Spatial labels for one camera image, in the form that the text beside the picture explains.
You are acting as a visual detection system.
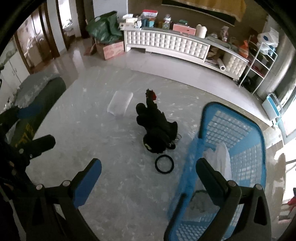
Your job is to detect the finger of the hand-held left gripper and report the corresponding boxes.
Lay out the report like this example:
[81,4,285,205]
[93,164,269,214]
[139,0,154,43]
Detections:
[0,103,45,127]
[9,135,56,167]

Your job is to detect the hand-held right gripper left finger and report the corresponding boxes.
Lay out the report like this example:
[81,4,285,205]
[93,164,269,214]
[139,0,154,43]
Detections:
[35,159,102,241]

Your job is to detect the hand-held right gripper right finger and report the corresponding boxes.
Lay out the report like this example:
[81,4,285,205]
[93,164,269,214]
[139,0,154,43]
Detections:
[196,158,272,241]

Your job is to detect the white cloth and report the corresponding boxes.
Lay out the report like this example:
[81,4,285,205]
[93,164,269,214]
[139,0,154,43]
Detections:
[203,142,232,181]

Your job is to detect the blue plastic basket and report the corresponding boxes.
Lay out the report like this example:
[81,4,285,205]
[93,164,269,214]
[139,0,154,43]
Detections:
[164,102,267,241]

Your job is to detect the black plush toy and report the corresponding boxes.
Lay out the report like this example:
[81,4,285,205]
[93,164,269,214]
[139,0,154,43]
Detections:
[136,88,178,154]

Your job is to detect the dark green cloth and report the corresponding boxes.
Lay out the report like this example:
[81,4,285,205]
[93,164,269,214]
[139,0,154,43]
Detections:
[9,76,66,149]

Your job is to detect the grey lace blanket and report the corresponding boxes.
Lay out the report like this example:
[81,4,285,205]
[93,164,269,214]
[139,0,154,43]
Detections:
[16,71,60,109]

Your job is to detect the white side cabinet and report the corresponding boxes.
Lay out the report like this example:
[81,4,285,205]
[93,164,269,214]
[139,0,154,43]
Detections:
[0,58,30,109]

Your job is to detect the brown wooden door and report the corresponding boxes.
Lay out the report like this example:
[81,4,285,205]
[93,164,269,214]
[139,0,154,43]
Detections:
[14,9,60,70]

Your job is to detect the clear plastic box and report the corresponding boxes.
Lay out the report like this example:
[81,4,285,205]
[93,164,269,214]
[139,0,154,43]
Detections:
[107,91,134,116]

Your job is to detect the light blue bucket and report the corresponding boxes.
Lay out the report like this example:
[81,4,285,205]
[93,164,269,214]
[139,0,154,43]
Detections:
[262,93,284,121]

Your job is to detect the cardboard box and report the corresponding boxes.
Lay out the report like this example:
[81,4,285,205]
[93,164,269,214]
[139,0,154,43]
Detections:
[96,40,125,61]

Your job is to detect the green bag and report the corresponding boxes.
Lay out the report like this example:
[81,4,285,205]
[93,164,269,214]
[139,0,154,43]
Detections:
[86,11,124,44]

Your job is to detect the white paper roll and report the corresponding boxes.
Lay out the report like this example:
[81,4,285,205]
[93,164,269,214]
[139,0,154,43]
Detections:
[216,58,228,71]

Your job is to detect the white metal rack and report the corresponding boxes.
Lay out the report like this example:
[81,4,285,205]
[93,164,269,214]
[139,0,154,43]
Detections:
[238,35,278,94]

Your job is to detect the orange bag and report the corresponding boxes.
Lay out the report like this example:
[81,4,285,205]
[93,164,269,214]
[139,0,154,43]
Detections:
[239,40,250,58]

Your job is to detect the standing air conditioner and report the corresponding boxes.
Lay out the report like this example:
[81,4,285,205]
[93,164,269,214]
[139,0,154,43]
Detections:
[257,14,296,100]

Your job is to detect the white television cabinet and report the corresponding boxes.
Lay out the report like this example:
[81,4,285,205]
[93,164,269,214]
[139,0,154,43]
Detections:
[123,27,250,80]

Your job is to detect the white cylinder container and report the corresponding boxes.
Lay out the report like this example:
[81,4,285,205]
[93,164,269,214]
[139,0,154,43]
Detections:
[195,24,208,39]

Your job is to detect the pink box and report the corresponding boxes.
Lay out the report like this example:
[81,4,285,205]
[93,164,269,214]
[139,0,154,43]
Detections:
[173,23,196,35]

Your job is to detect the red and white box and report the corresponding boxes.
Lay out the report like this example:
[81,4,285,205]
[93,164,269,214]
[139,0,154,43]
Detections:
[141,9,158,18]

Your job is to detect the white plastic bags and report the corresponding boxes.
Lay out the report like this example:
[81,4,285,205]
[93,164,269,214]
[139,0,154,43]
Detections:
[257,27,279,48]

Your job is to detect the black television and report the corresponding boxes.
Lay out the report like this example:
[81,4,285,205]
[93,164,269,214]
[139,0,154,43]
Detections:
[162,3,238,25]

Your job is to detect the black ring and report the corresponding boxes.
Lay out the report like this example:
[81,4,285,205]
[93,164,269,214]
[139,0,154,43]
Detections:
[155,155,174,174]

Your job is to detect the brown door frame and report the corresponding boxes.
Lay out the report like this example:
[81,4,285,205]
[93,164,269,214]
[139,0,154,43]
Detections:
[57,0,84,50]

